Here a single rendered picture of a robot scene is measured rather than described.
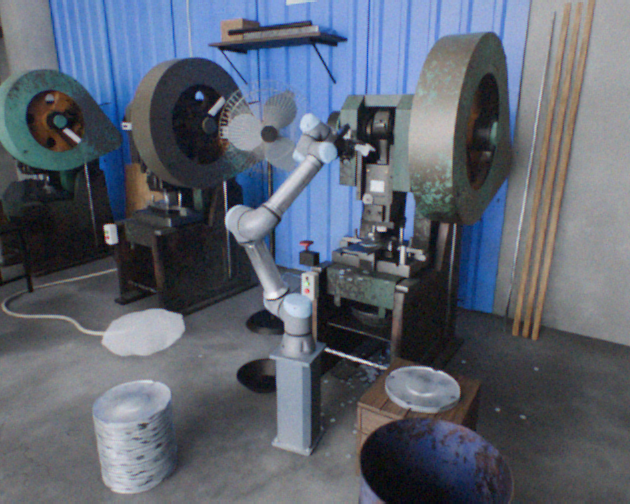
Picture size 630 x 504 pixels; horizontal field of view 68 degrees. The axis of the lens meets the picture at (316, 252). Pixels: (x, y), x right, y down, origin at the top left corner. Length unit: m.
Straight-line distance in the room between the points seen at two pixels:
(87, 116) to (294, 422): 3.49
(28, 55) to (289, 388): 5.47
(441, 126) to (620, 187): 1.70
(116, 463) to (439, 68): 1.95
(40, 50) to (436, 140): 5.57
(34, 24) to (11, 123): 2.53
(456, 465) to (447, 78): 1.36
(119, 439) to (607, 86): 3.09
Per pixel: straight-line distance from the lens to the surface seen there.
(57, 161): 4.63
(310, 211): 4.10
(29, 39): 6.75
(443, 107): 1.89
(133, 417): 2.00
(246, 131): 2.84
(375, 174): 2.37
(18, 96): 4.50
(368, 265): 2.37
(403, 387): 1.97
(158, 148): 3.01
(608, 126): 3.34
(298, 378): 2.01
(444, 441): 1.68
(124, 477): 2.12
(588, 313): 3.56
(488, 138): 2.18
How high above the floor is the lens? 1.43
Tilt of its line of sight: 17 degrees down
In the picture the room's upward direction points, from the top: straight up
